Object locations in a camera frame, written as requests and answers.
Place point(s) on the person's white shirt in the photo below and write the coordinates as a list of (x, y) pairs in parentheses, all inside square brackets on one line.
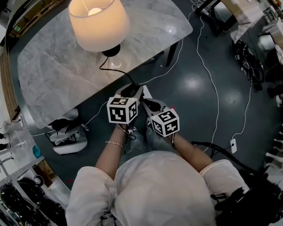
[(155, 192)]

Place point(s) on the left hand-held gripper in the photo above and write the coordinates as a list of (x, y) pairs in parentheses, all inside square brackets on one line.
[(121, 112)]

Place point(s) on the metal shelf rack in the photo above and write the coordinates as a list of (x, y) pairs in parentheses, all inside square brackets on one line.
[(19, 196)]

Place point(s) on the person's right forearm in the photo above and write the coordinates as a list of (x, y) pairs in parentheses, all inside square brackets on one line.
[(193, 154)]

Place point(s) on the table with checked cloth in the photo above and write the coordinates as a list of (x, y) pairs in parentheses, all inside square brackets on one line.
[(240, 8)]

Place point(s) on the person's legs in grey jeans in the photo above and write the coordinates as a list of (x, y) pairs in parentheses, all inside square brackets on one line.
[(153, 145)]

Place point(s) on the table lamp with cream shade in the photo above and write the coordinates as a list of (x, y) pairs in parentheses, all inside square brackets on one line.
[(99, 27)]

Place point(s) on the white plastic stools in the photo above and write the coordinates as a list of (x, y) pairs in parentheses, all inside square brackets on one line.
[(280, 149)]

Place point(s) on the black and white shoe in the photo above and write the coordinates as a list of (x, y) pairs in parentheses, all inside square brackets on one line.
[(131, 131)]

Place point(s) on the pile of black gear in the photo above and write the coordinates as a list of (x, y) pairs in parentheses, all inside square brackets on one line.
[(250, 67)]

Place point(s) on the small white power adapter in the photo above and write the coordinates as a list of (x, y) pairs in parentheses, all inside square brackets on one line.
[(233, 147)]

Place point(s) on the wooden pallet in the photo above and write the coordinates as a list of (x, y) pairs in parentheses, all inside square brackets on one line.
[(42, 6)]

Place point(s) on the small cardboard box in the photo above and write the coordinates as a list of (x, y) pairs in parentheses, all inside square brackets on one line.
[(44, 171)]

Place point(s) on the person's left forearm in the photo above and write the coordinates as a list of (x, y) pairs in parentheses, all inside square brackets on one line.
[(108, 156)]

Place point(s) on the long wooden plank bench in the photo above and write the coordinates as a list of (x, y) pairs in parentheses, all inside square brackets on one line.
[(8, 86)]

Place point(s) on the grey marble table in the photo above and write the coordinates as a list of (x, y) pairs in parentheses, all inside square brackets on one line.
[(61, 74)]

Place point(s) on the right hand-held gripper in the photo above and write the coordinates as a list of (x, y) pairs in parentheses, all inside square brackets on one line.
[(165, 123)]

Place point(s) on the teal bag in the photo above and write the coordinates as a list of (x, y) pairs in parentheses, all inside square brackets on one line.
[(36, 151)]

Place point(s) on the black shoulder bag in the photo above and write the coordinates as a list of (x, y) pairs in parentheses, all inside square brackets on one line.
[(257, 196)]

